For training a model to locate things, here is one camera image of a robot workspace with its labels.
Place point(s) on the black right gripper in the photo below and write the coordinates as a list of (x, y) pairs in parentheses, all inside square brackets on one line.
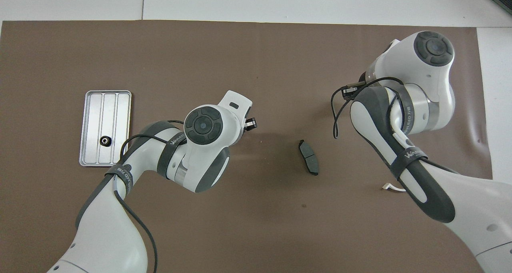
[(351, 93)]

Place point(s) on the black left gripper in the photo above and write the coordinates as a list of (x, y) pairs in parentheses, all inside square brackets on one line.
[(246, 128)]

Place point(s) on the large black bearing gear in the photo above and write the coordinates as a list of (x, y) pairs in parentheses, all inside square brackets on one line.
[(105, 141)]

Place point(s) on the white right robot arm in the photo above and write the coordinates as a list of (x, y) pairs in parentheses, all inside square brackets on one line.
[(424, 97)]

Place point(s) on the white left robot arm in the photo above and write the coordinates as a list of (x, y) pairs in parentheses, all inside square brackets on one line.
[(200, 157)]

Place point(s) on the silver metal tray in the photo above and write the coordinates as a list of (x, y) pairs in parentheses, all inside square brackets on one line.
[(96, 117)]

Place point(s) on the brown table mat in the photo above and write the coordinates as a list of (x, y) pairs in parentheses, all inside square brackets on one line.
[(256, 65)]

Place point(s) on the grey brake pad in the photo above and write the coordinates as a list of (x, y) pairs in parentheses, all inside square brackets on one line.
[(308, 157)]

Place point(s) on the white curved plastic bracket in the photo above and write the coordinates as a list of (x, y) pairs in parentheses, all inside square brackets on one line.
[(394, 188)]

